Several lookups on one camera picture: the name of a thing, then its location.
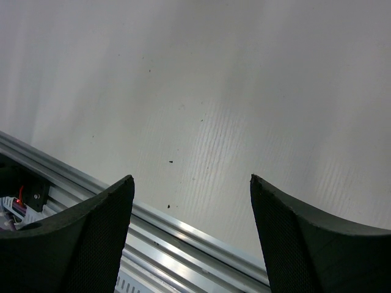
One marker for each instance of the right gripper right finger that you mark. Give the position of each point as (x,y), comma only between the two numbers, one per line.
(308,250)

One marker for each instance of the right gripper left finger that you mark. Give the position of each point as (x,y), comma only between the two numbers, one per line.
(76,250)

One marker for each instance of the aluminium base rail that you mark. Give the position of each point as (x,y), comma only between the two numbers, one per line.
(161,253)

